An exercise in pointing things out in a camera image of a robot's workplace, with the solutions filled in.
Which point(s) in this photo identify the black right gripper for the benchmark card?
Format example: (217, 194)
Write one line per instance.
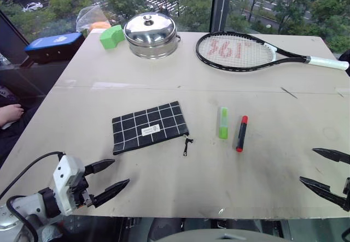
(346, 186)

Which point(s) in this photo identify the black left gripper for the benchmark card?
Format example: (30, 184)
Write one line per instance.
(82, 191)

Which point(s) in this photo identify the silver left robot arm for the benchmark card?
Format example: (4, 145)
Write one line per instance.
(29, 203)

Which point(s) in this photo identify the black grid pencil pouch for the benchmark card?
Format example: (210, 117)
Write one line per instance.
(143, 124)

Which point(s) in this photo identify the green glue stick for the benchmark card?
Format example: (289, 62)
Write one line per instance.
(223, 124)

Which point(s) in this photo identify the blue box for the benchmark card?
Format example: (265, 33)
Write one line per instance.
(53, 44)

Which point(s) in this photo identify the bystander bare hand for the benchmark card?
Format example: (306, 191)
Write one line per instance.
(11, 115)

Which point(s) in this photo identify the red and black pen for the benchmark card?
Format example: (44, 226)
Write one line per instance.
(241, 135)

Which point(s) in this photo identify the black object beside table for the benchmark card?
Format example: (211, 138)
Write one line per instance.
(345, 56)

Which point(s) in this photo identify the grey rounded shape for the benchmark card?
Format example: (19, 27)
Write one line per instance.
(218, 236)

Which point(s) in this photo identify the black and white tennis racket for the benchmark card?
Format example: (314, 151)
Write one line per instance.
(287, 53)

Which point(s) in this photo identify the green foam block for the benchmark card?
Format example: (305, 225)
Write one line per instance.
(109, 38)

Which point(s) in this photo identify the stainless steel pot lid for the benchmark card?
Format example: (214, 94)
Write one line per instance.
(149, 32)

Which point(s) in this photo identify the orange object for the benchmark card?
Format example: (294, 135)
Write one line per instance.
(98, 25)

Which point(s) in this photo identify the clear plastic bag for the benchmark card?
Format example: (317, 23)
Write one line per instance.
(87, 15)

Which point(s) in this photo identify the white car outside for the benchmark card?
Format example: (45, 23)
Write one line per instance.
(32, 6)

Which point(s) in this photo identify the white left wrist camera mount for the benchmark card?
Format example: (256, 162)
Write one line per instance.
(64, 176)

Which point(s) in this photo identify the dark window frame post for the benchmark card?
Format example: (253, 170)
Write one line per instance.
(221, 4)

